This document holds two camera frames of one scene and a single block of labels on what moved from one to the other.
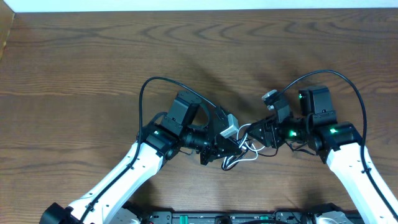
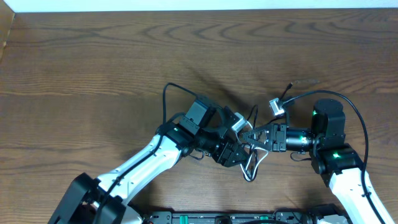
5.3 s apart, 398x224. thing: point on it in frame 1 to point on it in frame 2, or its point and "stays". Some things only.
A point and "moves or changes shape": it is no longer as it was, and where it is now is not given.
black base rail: (229, 217) stays
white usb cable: (246, 145) moves or changes shape
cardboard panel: (7, 17) stays
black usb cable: (253, 152) moves or changes shape
